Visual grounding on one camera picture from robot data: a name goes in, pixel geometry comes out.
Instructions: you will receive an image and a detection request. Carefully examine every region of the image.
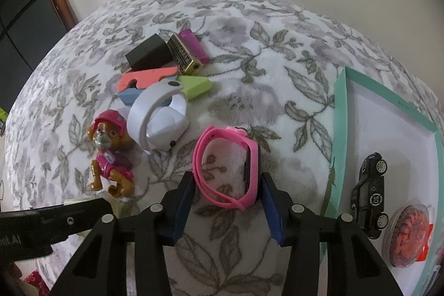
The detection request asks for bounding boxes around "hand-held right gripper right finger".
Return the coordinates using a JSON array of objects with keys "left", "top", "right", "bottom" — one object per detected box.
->
[{"left": 261, "top": 172, "right": 405, "bottom": 296}]

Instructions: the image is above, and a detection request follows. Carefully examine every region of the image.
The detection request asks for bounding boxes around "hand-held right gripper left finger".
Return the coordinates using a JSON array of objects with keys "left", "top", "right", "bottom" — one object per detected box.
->
[{"left": 50, "top": 171, "right": 195, "bottom": 296}]

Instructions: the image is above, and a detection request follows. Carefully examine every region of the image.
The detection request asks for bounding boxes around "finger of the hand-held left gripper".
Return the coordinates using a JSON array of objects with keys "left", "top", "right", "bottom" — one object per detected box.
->
[{"left": 42, "top": 198, "right": 114, "bottom": 243}]

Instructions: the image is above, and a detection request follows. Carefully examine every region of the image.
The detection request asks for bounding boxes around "pink smartwatch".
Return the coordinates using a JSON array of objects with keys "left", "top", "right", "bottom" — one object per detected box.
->
[{"left": 192, "top": 125, "right": 261, "bottom": 211}]

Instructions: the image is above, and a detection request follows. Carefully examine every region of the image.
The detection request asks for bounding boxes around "black toy car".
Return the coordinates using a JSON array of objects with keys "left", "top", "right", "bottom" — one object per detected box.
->
[{"left": 350, "top": 153, "right": 389, "bottom": 239}]

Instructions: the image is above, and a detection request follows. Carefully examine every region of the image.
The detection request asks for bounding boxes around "green foam wedge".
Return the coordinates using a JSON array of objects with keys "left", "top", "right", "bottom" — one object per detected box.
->
[{"left": 176, "top": 75, "right": 212, "bottom": 100}]

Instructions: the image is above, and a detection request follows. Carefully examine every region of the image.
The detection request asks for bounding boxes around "round clear hair tie container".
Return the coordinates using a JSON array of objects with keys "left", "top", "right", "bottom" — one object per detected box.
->
[{"left": 382, "top": 204, "right": 436, "bottom": 267}]

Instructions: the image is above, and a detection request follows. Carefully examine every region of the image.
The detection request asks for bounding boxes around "teal rimmed white tray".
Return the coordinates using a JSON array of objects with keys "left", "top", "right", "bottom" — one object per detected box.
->
[{"left": 321, "top": 66, "right": 444, "bottom": 296}]

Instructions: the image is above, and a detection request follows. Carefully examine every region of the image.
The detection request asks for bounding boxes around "gold patterned lighter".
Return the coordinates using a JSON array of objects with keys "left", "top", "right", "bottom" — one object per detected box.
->
[{"left": 166, "top": 33, "right": 205, "bottom": 76}]

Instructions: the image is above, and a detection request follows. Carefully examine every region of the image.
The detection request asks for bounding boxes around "purple lighter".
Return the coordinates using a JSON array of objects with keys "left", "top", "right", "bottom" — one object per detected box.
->
[{"left": 178, "top": 30, "right": 210, "bottom": 65}]

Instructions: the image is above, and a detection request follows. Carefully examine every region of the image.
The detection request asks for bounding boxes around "red floral cloth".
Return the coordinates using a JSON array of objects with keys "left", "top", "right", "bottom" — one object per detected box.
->
[{"left": 21, "top": 270, "right": 46, "bottom": 296}]

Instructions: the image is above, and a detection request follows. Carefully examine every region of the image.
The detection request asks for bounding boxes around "puppy toy figure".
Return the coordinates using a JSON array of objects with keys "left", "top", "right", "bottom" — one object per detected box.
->
[{"left": 87, "top": 110, "right": 136, "bottom": 198}]

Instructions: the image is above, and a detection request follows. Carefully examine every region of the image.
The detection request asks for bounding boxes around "grey floral blanket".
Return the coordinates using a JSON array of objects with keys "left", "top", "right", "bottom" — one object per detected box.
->
[{"left": 3, "top": 0, "right": 444, "bottom": 296}]

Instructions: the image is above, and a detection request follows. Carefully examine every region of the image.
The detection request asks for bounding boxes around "blue foam block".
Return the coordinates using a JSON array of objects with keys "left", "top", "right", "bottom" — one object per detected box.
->
[{"left": 118, "top": 88, "right": 150, "bottom": 107}]

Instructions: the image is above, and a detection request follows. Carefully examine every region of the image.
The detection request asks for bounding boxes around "pink foam block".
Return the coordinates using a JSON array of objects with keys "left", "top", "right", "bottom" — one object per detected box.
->
[{"left": 118, "top": 66, "right": 178, "bottom": 93}]

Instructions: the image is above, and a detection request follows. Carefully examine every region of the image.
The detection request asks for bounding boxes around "black power adapter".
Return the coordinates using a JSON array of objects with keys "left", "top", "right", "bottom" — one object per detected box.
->
[{"left": 125, "top": 33, "right": 174, "bottom": 73}]

